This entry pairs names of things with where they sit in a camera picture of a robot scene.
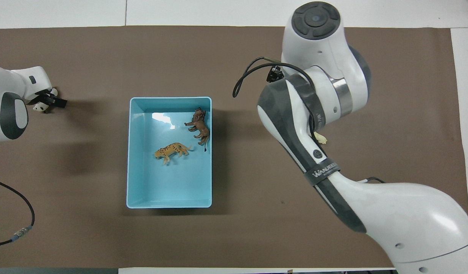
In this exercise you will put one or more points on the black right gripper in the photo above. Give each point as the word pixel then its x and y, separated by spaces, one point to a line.
pixel 273 74

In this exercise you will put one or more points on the light blue storage box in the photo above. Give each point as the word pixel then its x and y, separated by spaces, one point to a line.
pixel 169 182

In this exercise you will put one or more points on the brown table mat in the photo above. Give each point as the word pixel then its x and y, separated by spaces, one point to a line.
pixel 85 57

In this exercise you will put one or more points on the brown lion toy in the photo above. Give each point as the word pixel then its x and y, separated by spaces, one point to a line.
pixel 200 127

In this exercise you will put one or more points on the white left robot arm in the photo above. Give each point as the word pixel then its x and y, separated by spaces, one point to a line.
pixel 5 99

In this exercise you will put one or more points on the cream horse toy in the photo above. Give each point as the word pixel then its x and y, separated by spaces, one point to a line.
pixel 320 137

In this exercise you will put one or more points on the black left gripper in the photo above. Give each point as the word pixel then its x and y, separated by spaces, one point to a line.
pixel 39 96

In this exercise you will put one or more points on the orange tiger toy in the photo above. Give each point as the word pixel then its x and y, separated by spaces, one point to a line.
pixel 171 150

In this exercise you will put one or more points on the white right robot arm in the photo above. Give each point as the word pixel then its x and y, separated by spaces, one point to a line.
pixel 371 198

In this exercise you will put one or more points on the black white panda toy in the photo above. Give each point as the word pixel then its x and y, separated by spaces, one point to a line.
pixel 39 108

